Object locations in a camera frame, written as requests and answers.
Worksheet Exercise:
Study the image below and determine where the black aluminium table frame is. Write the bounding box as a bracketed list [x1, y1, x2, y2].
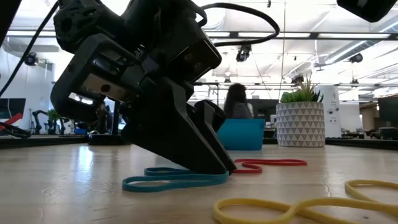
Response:
[0, 134, 398, 151]

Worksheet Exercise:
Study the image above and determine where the person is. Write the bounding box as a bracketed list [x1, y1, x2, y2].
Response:
[93, 101, 113, 134]
[223, 83, 254, 120]

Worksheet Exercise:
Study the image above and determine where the red object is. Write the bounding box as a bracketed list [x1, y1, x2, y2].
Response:
[0, 112, 24, 127]

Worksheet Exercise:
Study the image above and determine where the yellow rubber band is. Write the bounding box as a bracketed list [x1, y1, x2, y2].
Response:
[212, 196, 398, 224]
[344, 179, 398, 203]

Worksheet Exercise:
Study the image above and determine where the black camera cable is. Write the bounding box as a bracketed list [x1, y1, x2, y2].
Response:
[195, 2, 280, 48]

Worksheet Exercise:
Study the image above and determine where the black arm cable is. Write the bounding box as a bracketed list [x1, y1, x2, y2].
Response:
[0, 0, 60, 98]

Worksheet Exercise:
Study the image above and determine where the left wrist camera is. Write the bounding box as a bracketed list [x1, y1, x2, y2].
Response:
[149, 2, 223, 84]

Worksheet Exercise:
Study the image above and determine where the black monitor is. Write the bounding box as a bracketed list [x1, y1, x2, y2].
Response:
[248, 98, 280, 121]
[0, 97, 27, 120]
[377, 96, 398, 140]

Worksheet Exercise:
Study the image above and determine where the succulent in white patterned pot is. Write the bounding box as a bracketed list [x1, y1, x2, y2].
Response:
[275, 74, 326, 148]

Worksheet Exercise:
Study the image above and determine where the blue plastic bin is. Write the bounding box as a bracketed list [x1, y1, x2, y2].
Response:
[216, 118, 266, 151]

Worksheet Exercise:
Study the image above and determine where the black overhead camera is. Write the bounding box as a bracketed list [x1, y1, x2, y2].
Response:
[235, 43, 253, 63]

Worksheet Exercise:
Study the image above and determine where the red rubber band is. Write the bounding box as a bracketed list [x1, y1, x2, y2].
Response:
[231, 158, 308, 174]

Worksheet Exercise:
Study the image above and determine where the green background plant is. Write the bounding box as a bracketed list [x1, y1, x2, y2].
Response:
[47, 108, 63, 123]

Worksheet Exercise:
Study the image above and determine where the black looped cable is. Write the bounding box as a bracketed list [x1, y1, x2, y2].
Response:
[0, 122, 32, 139]

